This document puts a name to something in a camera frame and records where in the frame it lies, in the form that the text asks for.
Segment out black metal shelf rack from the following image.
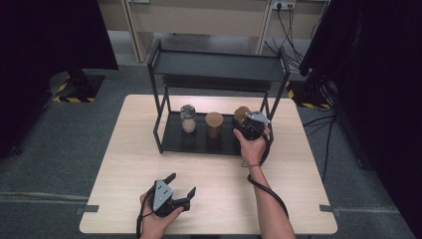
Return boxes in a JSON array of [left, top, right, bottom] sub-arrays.
[[146, 38, 292, 161]]

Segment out grey floor tape strip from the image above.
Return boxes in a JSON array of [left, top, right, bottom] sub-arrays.
[[318, 204, 342, 218], [75, 204, 101, 216]]

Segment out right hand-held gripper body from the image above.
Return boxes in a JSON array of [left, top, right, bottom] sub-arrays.
[[232, 111, 272, 141]]

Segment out person's left hand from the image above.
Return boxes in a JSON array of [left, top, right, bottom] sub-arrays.
[[138, 192, 184, 239]]

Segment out left hand-held gripper cable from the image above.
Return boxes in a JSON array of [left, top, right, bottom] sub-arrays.
[[135, 187, 156, 239]]

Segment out glass jar with metal lid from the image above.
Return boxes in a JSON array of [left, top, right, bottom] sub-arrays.
[[179, 104, 197, 134]]

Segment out black stand base striped tape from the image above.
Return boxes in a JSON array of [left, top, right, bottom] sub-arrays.
[[49, 68, 106, 104], [287, 74, 332, 110]]

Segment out bundle of black cables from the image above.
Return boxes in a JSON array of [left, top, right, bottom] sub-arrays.
[[265, 3, 305, 72]]

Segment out person's right hand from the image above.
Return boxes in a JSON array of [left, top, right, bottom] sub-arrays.
[[232, 124, 272, 167]]

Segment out hand-held gripper cable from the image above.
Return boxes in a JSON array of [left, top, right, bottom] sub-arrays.
[[247, 132, 290, 219], [135, 187, 156, 239]]

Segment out jar with wooden lid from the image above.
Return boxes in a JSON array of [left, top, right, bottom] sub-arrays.
[[204, 112, 225, 139], [233, 106, 252, 125]]

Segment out white power strip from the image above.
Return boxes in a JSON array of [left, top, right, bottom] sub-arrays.
[[272, 0, 297, 10]]

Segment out black floor cables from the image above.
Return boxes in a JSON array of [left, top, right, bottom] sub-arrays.
[[303, 114, 337, 182]]

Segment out right hand-held gripper cable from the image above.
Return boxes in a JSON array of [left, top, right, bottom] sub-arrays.
[[247, 132, 290, 219]]

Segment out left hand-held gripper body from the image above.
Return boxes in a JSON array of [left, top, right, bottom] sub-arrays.
[[151, 178, 192, 218]]

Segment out dark curtain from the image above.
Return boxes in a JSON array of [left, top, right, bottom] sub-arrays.
[[298, 0, 422, 238], [0, 0, 119, 158]]

